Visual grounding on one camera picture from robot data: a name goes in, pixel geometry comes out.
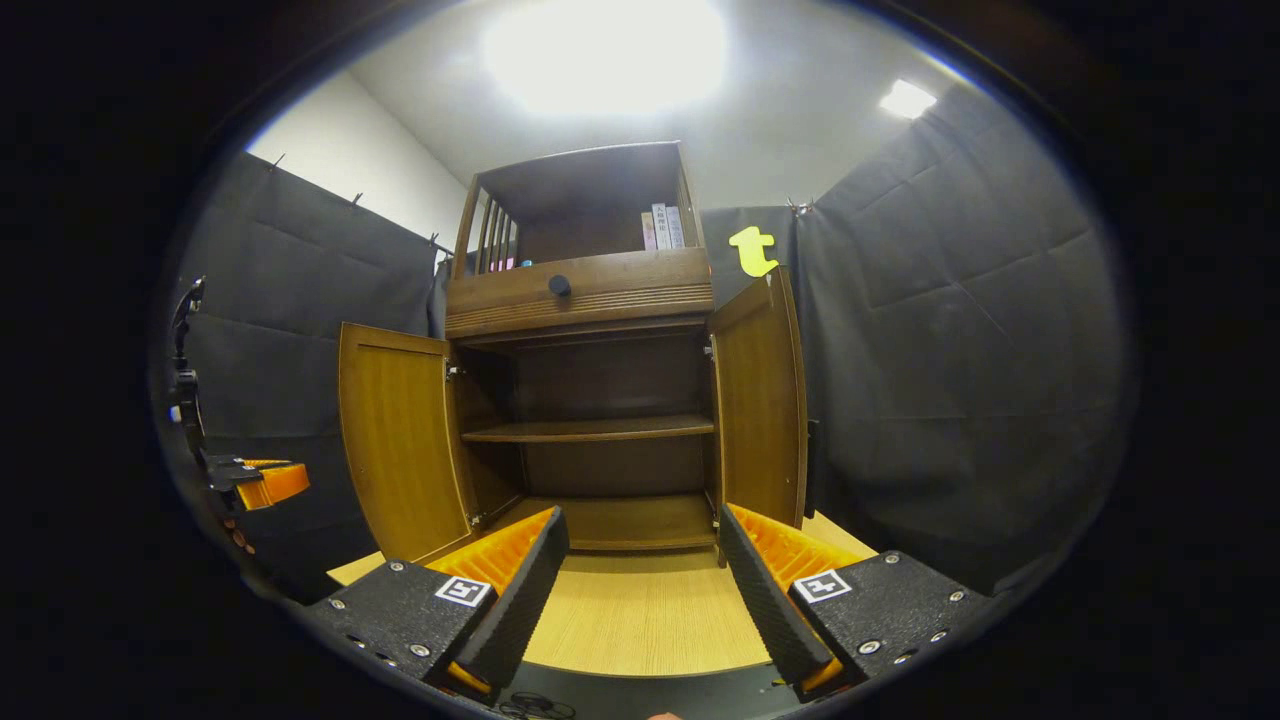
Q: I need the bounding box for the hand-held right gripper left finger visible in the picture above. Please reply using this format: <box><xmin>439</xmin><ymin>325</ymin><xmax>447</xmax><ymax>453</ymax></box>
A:
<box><xmin>300</xmin><ymin>505</ymin><xmax>571</xmax><ymax>698</ymax></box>

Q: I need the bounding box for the large ceiling light panel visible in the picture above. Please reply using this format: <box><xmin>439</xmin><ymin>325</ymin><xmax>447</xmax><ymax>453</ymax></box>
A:
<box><xmin>480</xmin><ymin>0</ymin><xmax>731</xmax><ymax>117</ymax></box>

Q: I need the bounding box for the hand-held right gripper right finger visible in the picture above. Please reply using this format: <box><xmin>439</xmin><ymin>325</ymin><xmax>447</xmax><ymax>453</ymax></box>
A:
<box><xmin>718</xmin><ymin>503</ymin><xmax>996</xmax><ymax>698</ymax></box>

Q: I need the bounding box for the wooden drawer with black knob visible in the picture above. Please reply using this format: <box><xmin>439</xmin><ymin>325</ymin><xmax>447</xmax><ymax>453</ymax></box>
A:
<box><xmin>445</xmin><ymin>248</ymin><xmax>716</xmax><ymax>340</ymax></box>

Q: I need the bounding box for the black backdrop cloth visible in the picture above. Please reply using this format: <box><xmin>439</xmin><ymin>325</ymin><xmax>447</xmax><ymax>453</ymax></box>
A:
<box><xmin>165</xmin><ymin>85</ymin><xmax>1136</xmax><ymax>601</ymax></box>

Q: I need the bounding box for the small ceiling light panel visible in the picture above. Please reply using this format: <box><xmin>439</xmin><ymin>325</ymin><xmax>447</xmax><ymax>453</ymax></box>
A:
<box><xmin>878</xmin><ymin>78</ymin><xmax>940</xmax><ymax>121</ymax></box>

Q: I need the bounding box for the wooden double-door shoe cabinet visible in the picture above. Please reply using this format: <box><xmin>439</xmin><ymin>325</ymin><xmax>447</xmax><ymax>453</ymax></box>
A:
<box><xmin>445</xmin><ymin>140</ymin><xmax>719</xmax><ymax>554</ymax></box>

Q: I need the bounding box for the wooden inner shelf board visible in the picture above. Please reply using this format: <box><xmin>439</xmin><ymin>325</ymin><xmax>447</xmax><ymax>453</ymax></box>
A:
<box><xmin>462</xmin><ymin>415</ymin><xmax>716</xmax><ymax>445</ymax></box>

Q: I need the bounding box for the wooden cabinet door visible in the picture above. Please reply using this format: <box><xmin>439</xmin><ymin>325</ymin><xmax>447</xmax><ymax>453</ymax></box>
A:
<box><xmin>338</xmin><ymin>322</ymin><xmax>483</xmax><ymax>564</ymax></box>
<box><xmin>706</xmin><ymin>265</ymin><xmax>810</xmax><ymax>563</ymax></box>

